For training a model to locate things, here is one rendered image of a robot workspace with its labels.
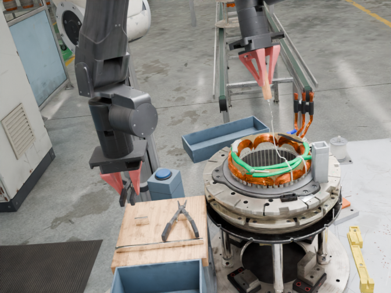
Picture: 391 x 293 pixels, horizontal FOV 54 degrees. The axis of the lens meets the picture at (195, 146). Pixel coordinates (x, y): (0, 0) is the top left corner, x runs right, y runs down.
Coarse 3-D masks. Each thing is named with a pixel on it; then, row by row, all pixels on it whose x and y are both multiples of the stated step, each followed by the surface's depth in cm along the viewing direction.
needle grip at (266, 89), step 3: (267, 78) 80; (267, 81) 80; (267, 84) 80; (264, 87) 80; (267, 87) 80; (264, 90) 80; (267, 90) 80; (270, 90) 80; (264, 93) 80; (267, 93) 80; (270, 93) 80; (264, 96) 80; (267, 96) 80; (270, 96) 80
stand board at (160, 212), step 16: (128, 208) 90; (144, 208) 90; (160, 208) 89; (176, 208) 88; (192, 208) 87; (128, 224) 85; (144, 224) 84; (160, 224) 84; (176, 224) 83; (128, 240) 81; (144, 240) 80; (160, 240) 79; (128, 256) 77; (144, 256) 76; (160, 256) 75; (176, 256) 75; (192, 256) 74; (112, 272) 76
